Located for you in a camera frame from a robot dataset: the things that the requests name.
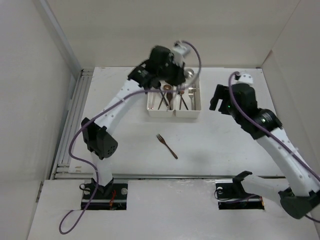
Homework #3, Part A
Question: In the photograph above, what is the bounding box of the left white plastic bin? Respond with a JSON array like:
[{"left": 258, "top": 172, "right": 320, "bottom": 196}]
[{"left": 146, "top": 91, "right": 174, "bottom": 118}]

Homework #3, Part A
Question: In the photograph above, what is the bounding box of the silver fork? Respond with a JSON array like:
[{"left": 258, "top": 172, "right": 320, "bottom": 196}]
[
  {"left": 188, "top": 88, "right": 195, "bottom": 111},
  {"left": 192, "top": 83, "right": 197, "bottom": 110}
]

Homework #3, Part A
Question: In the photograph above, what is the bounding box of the copper spoon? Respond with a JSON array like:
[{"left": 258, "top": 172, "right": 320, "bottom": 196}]
[{"left": 157, "top": 84, "right": 172, "bottom": 110}]

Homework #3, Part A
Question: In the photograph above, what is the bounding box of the right white plastic bin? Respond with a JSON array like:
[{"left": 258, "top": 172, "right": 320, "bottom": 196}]
[{"left": 174, "top": 74, "right": 202, "bottom": 119}]

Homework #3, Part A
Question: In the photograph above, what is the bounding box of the silver spoon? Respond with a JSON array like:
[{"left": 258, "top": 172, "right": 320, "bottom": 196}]
[{"left": 184, "top": 68, "right": 195, "bottom": 79}]

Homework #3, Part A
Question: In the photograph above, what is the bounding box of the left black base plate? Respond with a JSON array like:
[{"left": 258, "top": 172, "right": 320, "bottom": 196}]
[{"left": 79, "top": 183, "right": 128, "bottom": 201}]

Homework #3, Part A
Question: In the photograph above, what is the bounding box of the brown spoon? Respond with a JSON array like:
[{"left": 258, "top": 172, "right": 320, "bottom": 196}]
[{"left": 166, "top": 92, "right": 173, "bottom": 111}]

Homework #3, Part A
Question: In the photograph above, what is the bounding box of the black fork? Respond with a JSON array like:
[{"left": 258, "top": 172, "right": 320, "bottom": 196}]
[{"left": 176, "top": 86, "right": 189, "bottom": 110}]

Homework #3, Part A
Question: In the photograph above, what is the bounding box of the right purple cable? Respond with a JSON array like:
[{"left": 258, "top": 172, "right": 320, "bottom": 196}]
[{"left": 228, "top": 71, "right": 320, "bottom": 223}]

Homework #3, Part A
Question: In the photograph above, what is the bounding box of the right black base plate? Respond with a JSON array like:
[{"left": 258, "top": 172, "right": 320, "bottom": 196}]
[{"left": 215, "top": 182, "right": 261, "bottom": 203}]

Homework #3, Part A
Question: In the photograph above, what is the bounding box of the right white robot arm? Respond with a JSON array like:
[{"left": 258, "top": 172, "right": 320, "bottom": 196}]
[{"left": 209, "top": 83, "right": 320, "bottom": 219}]

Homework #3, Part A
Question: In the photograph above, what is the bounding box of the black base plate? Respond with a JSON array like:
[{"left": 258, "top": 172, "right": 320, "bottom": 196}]
[
  {"left": 215, "top": 182, "right": 261, "bottom": 203},
  {"left": 79, "top": 183, "right": 128, "bottom": 201}
]

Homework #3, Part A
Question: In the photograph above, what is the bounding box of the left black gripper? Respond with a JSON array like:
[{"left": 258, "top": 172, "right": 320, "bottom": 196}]
[{"left": 157, "top": 58, "right": 186, "bottom": 88}]

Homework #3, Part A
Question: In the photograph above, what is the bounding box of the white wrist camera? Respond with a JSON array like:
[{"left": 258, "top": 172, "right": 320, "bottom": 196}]
[
  {"left": 171, "top": 41, "right": 191, "bottom": 67},
  {"left": 235, "top": 72, "right": 254, "bottom": 86}
]

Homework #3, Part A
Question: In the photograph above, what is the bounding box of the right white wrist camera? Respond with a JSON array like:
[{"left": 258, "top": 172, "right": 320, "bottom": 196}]
[{"left": 235, "top": 72, "right": 254, "bottom": 86}]

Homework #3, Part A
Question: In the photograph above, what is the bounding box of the purple cable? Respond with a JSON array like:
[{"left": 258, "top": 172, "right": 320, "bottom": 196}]
[
  {"left": 228, "top": 71, "right": 320, "bottom": 223},
  {"left": 58, "top": 39, "right": 202, "bottom": 236}
]

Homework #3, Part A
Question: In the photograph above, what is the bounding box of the white plastic bin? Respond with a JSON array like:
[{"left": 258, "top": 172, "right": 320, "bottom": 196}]
[
  {"left": 146, "top": 91, "right": 174, "bottom": 118},
  {"left": 174, "top": 74, "right": 202, "bottom": 119}
]

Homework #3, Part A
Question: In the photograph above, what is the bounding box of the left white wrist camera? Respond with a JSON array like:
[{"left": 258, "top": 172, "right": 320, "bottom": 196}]
[{"left": 171, "top": 41, "right": 191, "bottom": 67}]

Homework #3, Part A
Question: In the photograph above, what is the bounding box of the aluminium rail frame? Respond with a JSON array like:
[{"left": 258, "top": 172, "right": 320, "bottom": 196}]
[{"left": 48, "top": 68, "right": 94, "bottom": 180}]

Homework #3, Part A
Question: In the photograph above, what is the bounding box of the beige spoon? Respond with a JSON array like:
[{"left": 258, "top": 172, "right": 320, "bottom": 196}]
[{"left": 147, "top": 95, "right": 156, "bottom": 110}]

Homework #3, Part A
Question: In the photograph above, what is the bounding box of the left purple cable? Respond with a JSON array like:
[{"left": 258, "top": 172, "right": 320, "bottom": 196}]
[{"left": 58, "top": 39, "right": 202, "bottom": 236}]

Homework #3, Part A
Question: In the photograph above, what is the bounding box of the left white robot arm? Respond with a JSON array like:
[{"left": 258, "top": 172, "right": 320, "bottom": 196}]
[{"left": 81, "top": 43, "right": 190, "bottom": 199}]

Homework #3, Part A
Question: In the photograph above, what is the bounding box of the black spoon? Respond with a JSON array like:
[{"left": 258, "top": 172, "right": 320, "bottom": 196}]
[{"left": 158, "top": 87, "right": 169, "bottom": 109}]

